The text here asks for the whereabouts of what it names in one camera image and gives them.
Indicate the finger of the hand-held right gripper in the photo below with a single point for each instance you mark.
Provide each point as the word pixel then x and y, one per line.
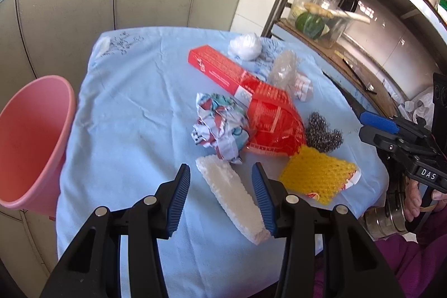
pixel 379 121
pixel 380 141

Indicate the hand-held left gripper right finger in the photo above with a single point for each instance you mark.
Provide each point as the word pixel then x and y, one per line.
pixel 263 203

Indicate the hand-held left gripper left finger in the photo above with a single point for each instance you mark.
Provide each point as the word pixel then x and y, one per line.
pixel 178 200

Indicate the white foam net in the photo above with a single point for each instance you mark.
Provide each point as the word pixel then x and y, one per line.
pixel 230 189

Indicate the steel wool scrubber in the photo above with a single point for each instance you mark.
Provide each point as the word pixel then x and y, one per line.
pixel 321 134

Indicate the yellow foam net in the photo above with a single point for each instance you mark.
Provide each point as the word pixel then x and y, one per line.
pixel 314 172

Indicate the red plastic bag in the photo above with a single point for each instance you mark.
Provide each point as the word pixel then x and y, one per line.
pixel 276 123

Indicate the red-white wrapper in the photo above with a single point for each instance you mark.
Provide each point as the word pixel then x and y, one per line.
pixel 302 86

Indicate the printed paper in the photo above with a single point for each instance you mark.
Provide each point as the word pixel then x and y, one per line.
pixel 220 127

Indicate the clear plastic bag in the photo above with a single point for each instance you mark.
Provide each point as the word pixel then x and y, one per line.
pixel 283 69

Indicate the long red cardboard box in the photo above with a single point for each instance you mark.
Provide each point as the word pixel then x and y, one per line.
pixel 216 66

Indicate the pink plastic bucket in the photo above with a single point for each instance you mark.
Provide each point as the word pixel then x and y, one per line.
pixel 31 144

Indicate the person's right hand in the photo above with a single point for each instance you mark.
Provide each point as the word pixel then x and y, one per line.
pixel 414 203

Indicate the purple clothing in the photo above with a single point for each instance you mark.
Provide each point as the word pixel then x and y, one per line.
pixel 419 266

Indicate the clear plastic container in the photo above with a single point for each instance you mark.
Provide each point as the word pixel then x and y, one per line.
pixel 335 32

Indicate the light blue floral tablecloth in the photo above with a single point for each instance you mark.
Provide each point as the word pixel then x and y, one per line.
pixel 132 109

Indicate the green squash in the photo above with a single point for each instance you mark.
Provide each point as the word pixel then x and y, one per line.
pixel 309 24

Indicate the ginger root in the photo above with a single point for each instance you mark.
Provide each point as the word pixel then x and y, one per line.
pixel 316 8

